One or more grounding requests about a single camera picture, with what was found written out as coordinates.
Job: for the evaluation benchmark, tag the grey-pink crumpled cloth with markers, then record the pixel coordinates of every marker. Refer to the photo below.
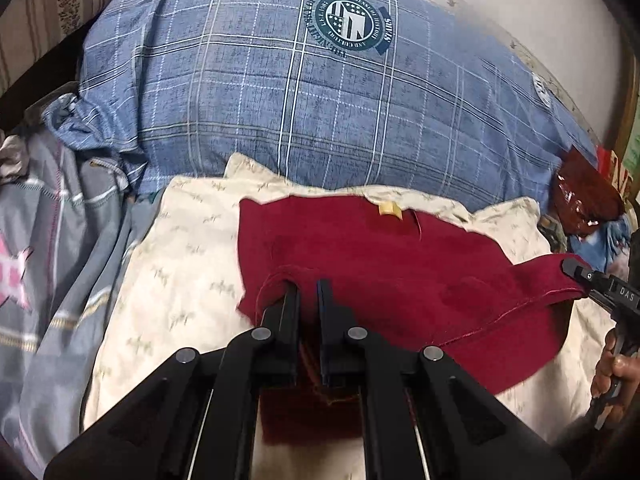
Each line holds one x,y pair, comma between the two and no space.
10,160

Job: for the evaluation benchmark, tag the grey striped blanket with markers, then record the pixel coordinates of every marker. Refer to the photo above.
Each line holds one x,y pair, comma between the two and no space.
50,260

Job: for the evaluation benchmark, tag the red knit sweater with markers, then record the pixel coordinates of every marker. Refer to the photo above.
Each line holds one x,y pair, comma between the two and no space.
375,270

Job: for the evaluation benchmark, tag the person's right hand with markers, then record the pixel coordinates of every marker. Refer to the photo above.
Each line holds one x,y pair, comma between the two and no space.
607,370

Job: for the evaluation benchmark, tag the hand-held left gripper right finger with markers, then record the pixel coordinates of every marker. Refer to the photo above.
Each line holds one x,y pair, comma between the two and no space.
325,310

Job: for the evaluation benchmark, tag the blue plaid pillow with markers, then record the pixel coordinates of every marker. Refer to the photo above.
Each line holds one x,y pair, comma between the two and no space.
300,110

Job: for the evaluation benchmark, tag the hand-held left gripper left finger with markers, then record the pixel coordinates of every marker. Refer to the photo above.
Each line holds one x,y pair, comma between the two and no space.
290,305

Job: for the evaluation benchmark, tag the wooden frame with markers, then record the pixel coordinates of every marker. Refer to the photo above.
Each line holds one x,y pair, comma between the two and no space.
631,110

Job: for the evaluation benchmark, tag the red printed packet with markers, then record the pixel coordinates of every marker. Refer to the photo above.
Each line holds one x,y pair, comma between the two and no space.
620,170

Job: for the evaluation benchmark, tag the cream floral pillow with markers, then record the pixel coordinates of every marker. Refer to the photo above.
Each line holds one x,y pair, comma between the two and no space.
190,260

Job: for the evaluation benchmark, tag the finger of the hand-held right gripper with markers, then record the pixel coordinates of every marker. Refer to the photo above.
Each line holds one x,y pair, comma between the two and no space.
605,285

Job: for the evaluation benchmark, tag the dark red plastic bag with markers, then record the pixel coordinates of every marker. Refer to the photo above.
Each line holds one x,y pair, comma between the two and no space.
582,185

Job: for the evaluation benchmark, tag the blue floral cloth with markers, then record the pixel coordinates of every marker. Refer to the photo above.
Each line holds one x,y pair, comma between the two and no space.
605,240

